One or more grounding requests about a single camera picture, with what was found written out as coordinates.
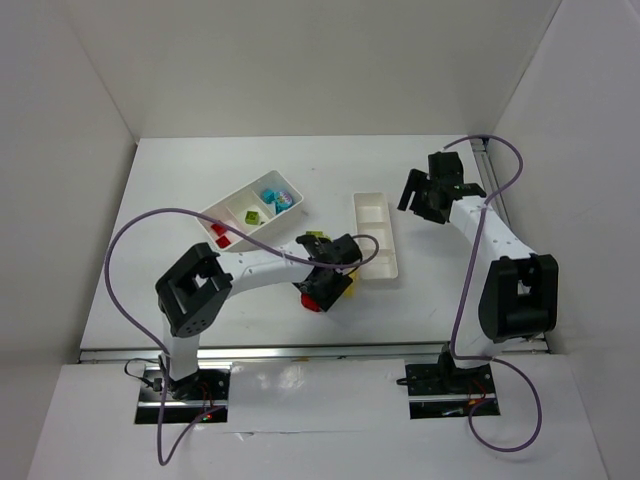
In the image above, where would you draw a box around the teal rounded printed lego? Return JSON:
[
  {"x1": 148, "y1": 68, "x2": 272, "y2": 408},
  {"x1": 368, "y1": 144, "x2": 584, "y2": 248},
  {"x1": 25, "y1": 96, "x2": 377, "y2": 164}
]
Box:
[{"x1": 275, "y1": 190, "x2": 295, "y2": 215}]

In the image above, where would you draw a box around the small green lego brick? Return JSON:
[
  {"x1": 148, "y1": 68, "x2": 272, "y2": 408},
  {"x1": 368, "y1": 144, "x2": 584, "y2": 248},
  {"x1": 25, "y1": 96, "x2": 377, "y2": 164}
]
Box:
[{"x1": 244, "y1": 210, "x2": 261, "y2": 226}]

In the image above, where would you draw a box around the small teal lego brick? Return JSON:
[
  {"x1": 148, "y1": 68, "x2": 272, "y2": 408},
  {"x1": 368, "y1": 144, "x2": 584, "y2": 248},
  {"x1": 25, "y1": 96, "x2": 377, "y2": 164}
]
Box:
[{"x1": 260, "y1": 189, "x2": 276, "y2": 204}]

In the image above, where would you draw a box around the red long lego brick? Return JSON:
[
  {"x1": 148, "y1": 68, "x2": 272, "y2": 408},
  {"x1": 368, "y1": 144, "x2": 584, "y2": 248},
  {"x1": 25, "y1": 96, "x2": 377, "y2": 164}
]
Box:
[{"x1": 215, "y1": 235, "x2": 231, "y2": 249}]

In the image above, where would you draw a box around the small red lego brick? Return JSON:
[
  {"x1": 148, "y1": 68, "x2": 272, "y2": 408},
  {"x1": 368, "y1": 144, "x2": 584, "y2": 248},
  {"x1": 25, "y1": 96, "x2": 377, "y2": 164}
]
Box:
[{"x1": 211, "y1": 224, "x2": 227, "y2": 237}]

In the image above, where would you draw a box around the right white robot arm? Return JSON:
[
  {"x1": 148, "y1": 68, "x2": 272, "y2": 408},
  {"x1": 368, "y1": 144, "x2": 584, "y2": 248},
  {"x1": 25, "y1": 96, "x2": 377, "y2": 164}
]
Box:
[{"x1": 398, "y1": 152, "x2": 559, "y2": 394}]

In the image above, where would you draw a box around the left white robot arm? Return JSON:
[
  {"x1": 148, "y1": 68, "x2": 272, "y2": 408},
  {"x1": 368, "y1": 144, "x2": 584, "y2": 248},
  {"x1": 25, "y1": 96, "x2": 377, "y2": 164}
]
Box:
[{"x1": 155, "y1": 234, "x2": 363, "y2": 400}]

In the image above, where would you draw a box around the red apple shaped lego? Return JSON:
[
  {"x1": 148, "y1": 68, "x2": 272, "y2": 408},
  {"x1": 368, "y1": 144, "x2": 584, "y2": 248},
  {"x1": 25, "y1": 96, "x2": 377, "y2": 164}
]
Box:
[{"x1": 300, "y1": 294, "x2": 322, "y2": 312}]

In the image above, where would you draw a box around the yellow long lego plate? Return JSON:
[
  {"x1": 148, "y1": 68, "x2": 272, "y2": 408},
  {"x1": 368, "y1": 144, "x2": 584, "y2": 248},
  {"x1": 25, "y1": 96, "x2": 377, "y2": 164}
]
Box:
[{"x1": 344, "y1": 271, "x2": 358, "y2": 298}]

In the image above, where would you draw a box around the right white divided container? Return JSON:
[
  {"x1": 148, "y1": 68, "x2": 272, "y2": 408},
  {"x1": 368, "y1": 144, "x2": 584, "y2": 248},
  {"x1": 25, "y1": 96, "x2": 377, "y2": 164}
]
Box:
[{"x1": 353, "y1": 192, "x2": 399, "y2": 290}]

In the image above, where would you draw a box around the white divided container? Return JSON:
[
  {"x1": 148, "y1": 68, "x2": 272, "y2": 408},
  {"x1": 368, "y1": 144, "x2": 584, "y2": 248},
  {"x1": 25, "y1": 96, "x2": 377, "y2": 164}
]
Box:
[
  {"x1": 353, "y1": 192, "x2": 399, "y2": 290},
  {"x1": 196, "y1": 170, "x2": 304, "y2": 253}
]

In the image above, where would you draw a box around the left white divided container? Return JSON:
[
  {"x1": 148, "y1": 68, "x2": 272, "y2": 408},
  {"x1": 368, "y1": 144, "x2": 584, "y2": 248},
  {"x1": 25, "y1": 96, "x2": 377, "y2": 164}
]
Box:
[{"x1": 196, "y1": 170, "x2": 304, "y2": 253}]

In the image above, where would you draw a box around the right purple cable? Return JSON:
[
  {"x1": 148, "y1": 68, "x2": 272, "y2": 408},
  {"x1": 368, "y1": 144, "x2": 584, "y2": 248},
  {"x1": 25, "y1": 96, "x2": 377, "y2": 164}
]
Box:
[{"x1": 442, "y1": 133, "x2": 544, "y2": 454}]

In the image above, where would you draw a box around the purple cable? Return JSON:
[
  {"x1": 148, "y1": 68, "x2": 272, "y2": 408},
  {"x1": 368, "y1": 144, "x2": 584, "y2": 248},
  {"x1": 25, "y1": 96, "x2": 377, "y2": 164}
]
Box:
[
  {"x1": 442, "y1": 133, "x2": 544, "y2": 454},
  {"x1": 103, "y1": 207, "x2": 381, "y2": 466}
]

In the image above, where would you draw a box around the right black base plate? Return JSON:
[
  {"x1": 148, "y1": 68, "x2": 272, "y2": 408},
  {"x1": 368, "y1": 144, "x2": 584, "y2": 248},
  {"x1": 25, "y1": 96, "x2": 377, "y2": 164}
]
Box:
[{"x1": 396, "y1": 364, "x2": 500, "y2": 420}]

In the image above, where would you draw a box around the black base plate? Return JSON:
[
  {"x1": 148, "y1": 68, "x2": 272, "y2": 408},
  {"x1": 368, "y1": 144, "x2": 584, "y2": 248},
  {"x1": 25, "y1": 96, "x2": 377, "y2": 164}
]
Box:
[
  {"x1": 396, "y1": 364, "x2": 500, "y2": 420},
  {"x1": 134, "y1": 366, "x2": 231, "y2": 425}
]

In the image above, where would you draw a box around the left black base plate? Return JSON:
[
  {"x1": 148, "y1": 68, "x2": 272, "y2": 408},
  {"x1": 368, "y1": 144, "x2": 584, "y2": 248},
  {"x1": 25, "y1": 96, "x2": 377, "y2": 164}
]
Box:
[{"x1": 134, "y1": 366, "x2": 231, "y2": 425}]

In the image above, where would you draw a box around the aluminium front rail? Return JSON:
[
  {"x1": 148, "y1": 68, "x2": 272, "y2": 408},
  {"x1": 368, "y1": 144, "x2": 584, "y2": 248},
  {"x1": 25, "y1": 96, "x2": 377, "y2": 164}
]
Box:
[{"x1": 77, "y1": 339, "x2": 551, "y2": 365}]

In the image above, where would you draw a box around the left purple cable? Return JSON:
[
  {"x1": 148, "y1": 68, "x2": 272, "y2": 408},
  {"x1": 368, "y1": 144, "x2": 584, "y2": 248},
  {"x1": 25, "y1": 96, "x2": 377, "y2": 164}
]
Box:
[{"x1": 103, "y1": 207, "x2": 381, "y2": 466}]

